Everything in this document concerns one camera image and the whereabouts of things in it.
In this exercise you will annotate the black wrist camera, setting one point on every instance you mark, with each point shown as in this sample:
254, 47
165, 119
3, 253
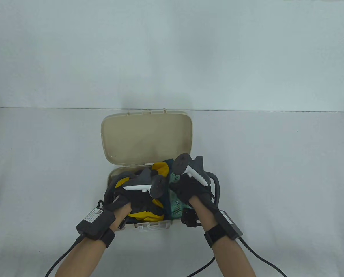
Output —
189, 217
123, 223

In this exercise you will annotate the person's right forearm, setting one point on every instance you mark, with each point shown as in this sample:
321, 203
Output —
226, 254

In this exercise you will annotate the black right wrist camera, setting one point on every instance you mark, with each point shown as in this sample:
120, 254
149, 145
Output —
189, 217

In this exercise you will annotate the green mesh bag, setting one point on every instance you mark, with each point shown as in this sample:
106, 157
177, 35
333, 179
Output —
176, 207

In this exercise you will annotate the beige hard-shell suitcase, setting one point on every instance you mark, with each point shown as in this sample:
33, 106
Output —
146, 138

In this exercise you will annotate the black left wrist sensor box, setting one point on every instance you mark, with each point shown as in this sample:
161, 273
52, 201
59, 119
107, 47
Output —
95, 222

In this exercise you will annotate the grey left hand controller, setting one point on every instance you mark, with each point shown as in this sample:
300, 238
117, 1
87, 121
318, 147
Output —
159, 187

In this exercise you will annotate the black right wrist sensor box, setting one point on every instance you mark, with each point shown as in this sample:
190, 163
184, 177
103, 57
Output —
231, 225

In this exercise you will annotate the black wrist sensor box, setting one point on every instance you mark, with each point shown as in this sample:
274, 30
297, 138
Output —
231, 225
95, 222

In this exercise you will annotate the person's left forearm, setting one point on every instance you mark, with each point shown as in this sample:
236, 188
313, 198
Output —
85, 256

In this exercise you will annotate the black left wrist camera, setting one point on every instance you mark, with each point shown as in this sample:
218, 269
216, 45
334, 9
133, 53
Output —
123, 223

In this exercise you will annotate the grey hand controller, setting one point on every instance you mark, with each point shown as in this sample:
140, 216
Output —
180, 163
159, 187

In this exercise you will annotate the grey right hand controller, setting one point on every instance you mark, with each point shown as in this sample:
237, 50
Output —
180, 163

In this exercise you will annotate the dark teal shorts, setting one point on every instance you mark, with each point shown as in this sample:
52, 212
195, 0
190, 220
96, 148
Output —
167, 206

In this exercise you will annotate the person's left hand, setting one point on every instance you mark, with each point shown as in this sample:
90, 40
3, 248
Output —
140, 202

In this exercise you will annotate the yellow cap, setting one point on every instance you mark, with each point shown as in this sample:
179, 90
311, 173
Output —
144, 216

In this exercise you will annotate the person's right hand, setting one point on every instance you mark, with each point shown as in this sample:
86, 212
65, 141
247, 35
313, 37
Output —
189, 189

